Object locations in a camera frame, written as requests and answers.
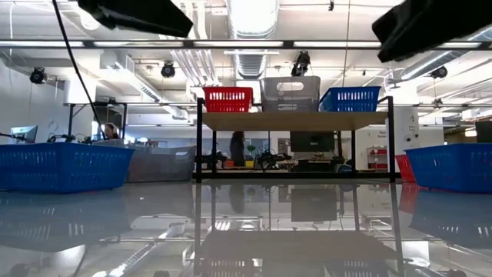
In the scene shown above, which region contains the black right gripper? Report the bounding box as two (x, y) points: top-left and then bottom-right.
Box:
(371, 0), (492, 63)

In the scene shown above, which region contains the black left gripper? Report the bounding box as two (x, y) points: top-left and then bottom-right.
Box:
(76, 0), (194, 38)

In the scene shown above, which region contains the blue plastic basket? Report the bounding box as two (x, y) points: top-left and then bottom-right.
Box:
(0, 142), (135, 194)
(404, 142), (492, 194)
(318, 85), (382, 113)

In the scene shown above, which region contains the red plastic basket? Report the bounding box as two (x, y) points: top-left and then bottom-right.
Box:
(202, 86), (254, 114)
(394, 154), (417, 183)

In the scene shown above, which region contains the grey translucent plastic basket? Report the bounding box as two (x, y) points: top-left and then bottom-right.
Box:
(125, 144), (198, 184)
(259, 75), (321, 113)

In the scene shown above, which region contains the wooden shelf board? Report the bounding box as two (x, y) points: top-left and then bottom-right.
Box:
(201, 111), (389, 132)

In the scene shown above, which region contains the black overhead crossbar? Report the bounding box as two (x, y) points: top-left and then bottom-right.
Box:
(0, 38), (492, 50)

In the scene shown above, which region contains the black ceiling spotlight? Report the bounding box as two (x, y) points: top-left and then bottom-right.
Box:
(29, 67), (48, 85)
(430, 65), (449, 80)
(160, 61), (177, 79)
(291, 50), (311, 78)

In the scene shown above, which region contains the person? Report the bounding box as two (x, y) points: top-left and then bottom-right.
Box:
(229, 130), (247, 168)
(103, 122), (121, 141)

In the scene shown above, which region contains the dark background cabinet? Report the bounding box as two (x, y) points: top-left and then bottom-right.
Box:
(475, 121), (492, 144)

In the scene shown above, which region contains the red white storage rack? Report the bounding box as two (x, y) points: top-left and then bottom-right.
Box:
(367, 145), (389, 170)

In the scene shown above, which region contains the black background monitor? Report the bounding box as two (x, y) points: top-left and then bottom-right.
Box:
(290, 131), (336, 153)

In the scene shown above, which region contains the small background monitor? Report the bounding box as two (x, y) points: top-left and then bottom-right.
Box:
(10, 125), (39, 144)

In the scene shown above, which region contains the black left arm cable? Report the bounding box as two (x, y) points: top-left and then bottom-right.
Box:
(51, 0), (108, 142)

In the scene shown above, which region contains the silver ceiling air duct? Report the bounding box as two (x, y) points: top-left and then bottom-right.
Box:
(225, 0), (281, 80)

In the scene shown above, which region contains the black background stand frame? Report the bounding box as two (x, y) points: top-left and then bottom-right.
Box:
(63, 102), (128, 144)

